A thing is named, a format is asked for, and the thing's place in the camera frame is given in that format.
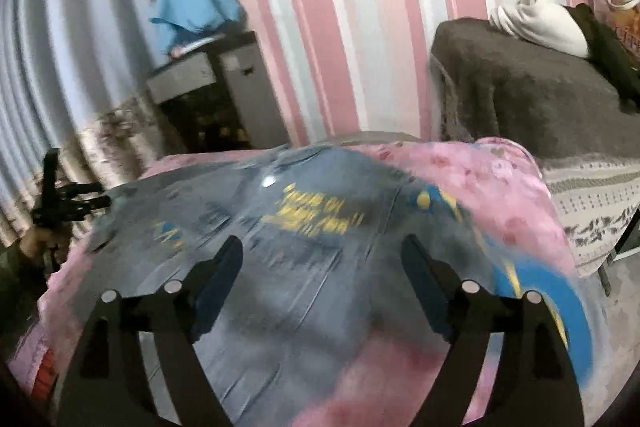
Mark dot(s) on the grey air cooler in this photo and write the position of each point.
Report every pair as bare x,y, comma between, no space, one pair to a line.
250,82

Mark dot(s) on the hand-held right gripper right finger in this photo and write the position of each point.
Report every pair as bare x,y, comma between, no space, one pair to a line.
431,299

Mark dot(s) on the black garment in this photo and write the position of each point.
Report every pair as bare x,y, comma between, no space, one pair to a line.
610,52

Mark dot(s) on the white patterned knit cloth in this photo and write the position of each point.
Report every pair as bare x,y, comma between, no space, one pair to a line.
590,207

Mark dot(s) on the person's left hand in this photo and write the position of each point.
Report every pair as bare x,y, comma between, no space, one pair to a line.
34,244

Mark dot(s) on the person's left forearm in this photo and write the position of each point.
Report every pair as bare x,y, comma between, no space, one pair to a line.
15,287

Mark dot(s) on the white garment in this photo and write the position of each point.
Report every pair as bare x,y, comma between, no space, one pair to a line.
545,27

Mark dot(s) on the blue cloth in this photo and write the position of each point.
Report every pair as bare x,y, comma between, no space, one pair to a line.
195,2

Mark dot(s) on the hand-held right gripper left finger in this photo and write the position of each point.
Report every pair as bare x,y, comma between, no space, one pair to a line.
212,302

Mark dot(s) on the floral curtain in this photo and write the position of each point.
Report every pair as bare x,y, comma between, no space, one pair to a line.
115,132

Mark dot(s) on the printed denim jacket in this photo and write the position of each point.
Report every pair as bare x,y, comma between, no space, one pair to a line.
310,287

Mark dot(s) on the pink floral bed sheet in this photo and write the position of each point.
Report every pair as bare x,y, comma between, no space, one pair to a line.
500,187

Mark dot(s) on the printed tote bag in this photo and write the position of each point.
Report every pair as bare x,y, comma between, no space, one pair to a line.
625,7

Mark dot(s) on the brown blanket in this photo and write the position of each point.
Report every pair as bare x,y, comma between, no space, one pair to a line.
525,97

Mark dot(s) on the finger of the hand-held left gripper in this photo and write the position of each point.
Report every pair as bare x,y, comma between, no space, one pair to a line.
82,189
80,204

